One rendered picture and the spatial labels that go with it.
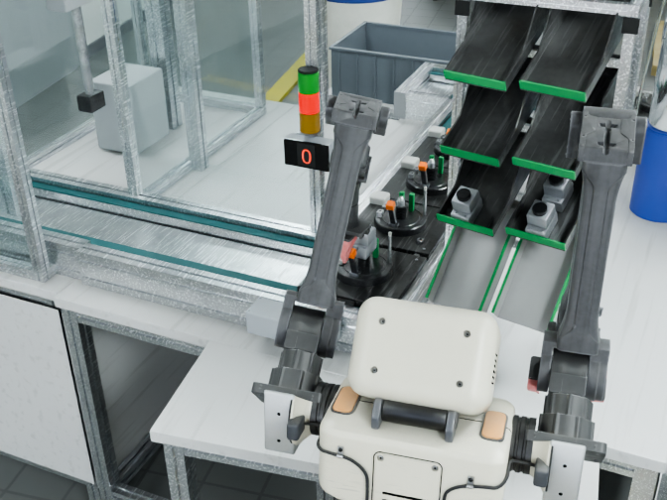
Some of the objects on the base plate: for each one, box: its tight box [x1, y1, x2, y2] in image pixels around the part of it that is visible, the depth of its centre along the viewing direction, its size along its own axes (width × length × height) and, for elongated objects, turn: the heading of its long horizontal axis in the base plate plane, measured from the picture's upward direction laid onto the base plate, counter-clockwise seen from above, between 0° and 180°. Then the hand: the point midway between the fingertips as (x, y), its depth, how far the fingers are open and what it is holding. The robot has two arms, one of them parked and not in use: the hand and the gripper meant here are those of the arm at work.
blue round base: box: [629, 119, 667, 223], centre depth 258 cm, size 16×16×27 cm
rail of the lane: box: [76, 243, 359, 354], centre depth 219 cm, size 6×89×11 cm, turn 67°
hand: (344, 259), depth 206 cm, fingers closed
